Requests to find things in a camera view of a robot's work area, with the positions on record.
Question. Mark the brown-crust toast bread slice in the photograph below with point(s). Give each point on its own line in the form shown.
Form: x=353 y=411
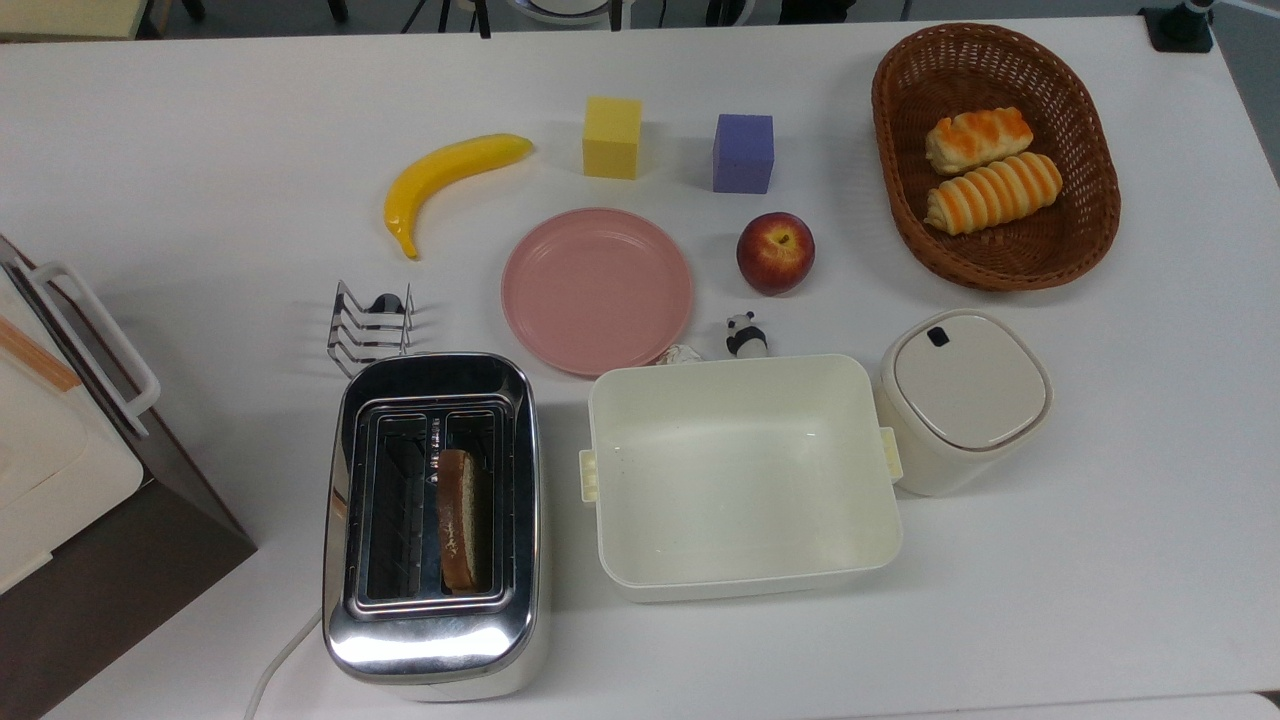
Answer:
x=458 y=520

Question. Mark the pink round plate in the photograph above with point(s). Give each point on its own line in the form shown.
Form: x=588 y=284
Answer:
x=595 y=290

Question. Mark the long striped bread roll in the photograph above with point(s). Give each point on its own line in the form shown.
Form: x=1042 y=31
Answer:
x=990 y=195

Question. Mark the short orange-glazed bread roll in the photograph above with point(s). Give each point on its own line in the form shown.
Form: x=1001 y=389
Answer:
x=975 y=140

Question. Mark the panda figurine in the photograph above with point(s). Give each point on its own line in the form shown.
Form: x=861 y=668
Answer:
x=745 y=340

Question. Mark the cream rectangular plastic bin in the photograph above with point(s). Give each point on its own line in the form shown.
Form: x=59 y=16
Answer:
x=740 y=470

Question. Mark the red apple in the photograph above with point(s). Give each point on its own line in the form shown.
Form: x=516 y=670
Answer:
x=775 y=255

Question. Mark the yellow foam cube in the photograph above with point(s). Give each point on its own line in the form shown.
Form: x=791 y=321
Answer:
x=612 y=140

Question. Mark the purple foam cube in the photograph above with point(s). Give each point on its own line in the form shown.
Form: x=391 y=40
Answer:
x=743 y=155

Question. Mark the yellow plastic banana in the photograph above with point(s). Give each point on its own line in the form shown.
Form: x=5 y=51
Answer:
x=440 y=170

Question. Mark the cream lidded trash can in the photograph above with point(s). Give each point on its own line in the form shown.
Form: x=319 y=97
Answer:
x=965 y=380

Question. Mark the white round stool base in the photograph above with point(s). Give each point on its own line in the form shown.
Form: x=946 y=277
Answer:
x=560 y=12

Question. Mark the chrome and cream toaster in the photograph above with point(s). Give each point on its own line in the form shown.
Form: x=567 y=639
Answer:
x=430 y=650

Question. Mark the black tripod legs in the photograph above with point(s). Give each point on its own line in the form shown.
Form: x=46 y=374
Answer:
x=482 y=15

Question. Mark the brown wicker basket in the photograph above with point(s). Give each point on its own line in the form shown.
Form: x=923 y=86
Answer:
x=1090 y=205

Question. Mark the white and brown oven appliance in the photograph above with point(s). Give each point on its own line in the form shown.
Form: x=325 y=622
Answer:
x=120 y=590

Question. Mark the beige wooden desk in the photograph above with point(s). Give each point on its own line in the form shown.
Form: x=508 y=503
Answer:
x=60 y=15

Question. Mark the black camera stand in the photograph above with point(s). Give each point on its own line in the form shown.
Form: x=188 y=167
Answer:
x=1180 y=30

